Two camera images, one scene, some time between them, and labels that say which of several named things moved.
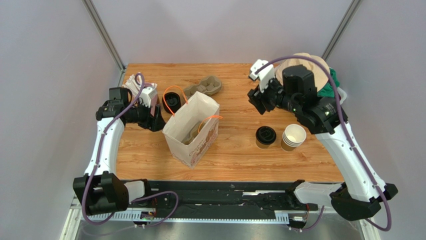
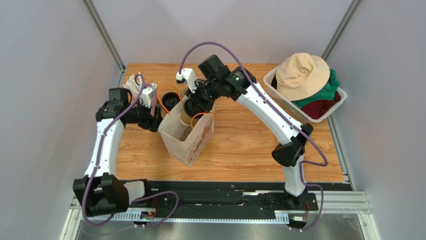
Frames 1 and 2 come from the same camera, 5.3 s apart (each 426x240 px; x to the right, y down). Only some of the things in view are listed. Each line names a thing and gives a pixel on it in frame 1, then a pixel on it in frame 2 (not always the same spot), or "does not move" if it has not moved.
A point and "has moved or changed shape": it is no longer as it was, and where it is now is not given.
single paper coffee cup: (263, 146) to (189, 122)
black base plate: (243, 199) does not move
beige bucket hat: (320, 74) does not move
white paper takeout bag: (191, 134) has moved or changed shape
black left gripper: (156, 123) does not move
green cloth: (327, 90) does not move
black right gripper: (262, 96) to (193, 103)
